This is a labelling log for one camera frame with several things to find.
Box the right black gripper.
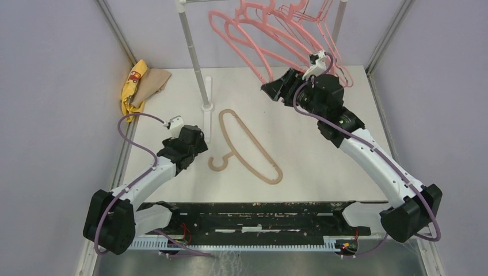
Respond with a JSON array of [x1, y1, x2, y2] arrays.
[[262, 66, 325, 119]]

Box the pink plastic hanger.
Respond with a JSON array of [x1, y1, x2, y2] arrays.
[[234, 0, 317, 73], [231, 1, 334, 73], [208, 10, 275, 84]]

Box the pink wire hanger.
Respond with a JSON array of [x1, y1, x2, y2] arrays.
[[276, 1, 335, 51], [317, 0, 354, 87], [293, 1, 354, 87]]

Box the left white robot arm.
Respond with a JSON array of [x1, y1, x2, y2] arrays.
[[83, 125, 208, 255]]

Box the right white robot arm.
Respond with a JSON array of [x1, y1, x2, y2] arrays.
[[261, 68, 443, 242]]

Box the beige plastic hanger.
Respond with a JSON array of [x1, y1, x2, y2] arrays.
[[207, 109, 284, 185]]

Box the beige cloth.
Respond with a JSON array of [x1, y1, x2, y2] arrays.
[[130, 68, 171, 108]]

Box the yellow printed cloth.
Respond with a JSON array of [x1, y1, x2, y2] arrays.
[[121, 60, 148, 116]]

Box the right rack pole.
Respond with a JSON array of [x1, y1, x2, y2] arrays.
[[331, 0, 348, 44]]

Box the rack pole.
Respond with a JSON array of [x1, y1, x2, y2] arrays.
[[175, 0, 211, 109], [331, 0, 348, 44]]

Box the left rack pole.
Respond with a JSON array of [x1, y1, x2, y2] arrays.
[[175, 0, 211, 109]]

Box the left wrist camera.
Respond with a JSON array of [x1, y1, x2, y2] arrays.
[[166, 116, 185, 138]]

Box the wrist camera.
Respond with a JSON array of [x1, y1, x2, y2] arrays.
[[302, 50, 330, 81], [166, 116, 185, 138]]

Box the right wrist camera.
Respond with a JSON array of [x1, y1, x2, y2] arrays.
[[302, 50, 330, 81]]

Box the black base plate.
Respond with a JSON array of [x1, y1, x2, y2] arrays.
[[157, 201, 373, 246]]

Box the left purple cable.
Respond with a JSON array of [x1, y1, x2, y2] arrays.
[[94, 112, 212, 257]]

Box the white cable duct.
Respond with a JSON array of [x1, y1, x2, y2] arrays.
[[128, 235, 340, 253]]

